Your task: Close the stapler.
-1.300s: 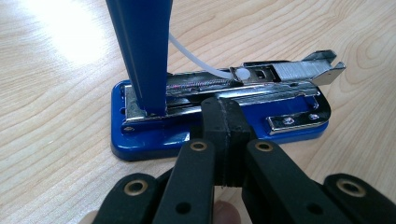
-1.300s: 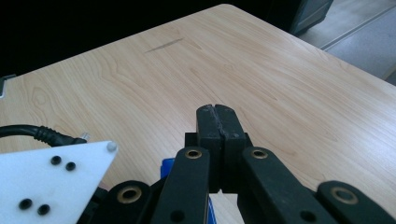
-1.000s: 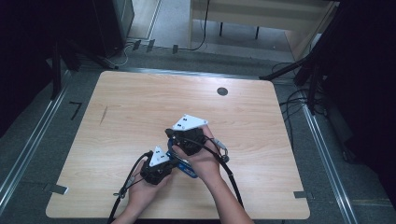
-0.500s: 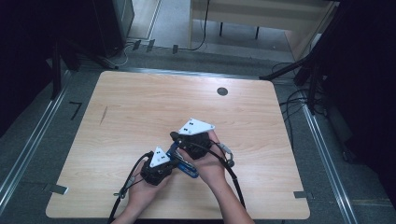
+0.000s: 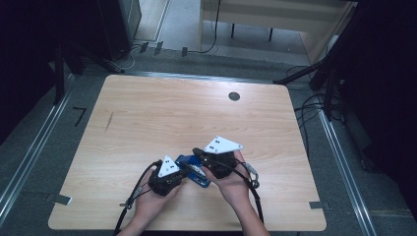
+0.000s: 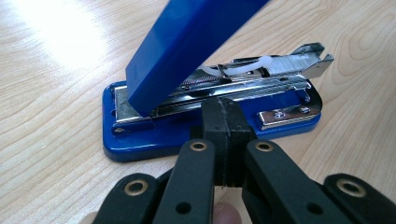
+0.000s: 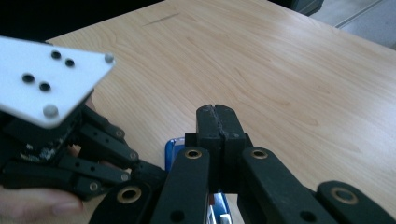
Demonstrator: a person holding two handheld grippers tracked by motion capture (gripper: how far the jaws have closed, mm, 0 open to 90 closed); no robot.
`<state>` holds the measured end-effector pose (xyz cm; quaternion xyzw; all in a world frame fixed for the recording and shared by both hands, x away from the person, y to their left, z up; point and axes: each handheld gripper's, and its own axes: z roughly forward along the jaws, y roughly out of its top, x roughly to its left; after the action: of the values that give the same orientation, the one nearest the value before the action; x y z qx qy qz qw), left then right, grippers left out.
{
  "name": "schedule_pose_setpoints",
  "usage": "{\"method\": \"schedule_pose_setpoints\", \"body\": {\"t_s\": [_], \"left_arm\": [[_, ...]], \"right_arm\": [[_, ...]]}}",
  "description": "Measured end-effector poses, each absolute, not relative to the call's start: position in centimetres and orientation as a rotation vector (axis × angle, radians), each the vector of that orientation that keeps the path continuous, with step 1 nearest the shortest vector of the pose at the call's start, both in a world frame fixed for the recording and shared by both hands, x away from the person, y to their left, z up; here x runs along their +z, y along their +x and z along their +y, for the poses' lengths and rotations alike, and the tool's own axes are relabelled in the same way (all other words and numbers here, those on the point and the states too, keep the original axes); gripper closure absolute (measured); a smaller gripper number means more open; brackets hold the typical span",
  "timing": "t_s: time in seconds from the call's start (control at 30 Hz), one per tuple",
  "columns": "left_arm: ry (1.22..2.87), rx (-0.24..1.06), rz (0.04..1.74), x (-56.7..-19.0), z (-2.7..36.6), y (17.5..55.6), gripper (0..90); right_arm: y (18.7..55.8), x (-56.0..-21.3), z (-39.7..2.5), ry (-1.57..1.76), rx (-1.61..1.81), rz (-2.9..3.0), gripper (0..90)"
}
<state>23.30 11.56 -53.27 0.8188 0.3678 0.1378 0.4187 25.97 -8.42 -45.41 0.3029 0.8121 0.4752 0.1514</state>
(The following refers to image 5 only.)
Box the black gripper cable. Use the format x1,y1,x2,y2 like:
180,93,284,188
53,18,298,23
112,159,163,236
234,160,266,224

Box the metal floor rail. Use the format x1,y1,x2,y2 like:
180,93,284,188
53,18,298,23
0,73,75,227
316,107,378,236

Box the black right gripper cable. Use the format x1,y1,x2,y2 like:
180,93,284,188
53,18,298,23
234,160,266,224

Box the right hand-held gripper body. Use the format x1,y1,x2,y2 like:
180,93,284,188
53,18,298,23
200,136,244,180

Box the white floor cable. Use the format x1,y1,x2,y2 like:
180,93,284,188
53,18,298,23
121,45,143,72

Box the light wooden furniture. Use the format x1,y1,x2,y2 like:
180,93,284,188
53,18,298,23
198,0,358,65

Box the black cabinet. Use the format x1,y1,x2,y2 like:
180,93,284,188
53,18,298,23
96,0,143,62

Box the person's left hand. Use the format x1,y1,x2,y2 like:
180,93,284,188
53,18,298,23
134,178,181,224

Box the person's right hand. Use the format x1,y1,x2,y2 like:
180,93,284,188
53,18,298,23
200,150,252,209

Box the blue stapler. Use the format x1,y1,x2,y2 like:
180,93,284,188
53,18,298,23
174,153,211,189

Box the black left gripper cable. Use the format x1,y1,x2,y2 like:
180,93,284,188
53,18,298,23
112,159,163,236

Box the black hanging cable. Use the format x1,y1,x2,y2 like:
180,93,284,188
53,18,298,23
188,0,222,55

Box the black floor cables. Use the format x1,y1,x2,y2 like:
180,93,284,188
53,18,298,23
293,92,328,158

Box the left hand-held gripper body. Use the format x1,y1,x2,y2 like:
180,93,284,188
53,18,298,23
148,154,190,198

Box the black stand leg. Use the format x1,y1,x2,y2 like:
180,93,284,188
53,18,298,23
65,42,126,74
272,55,328,86

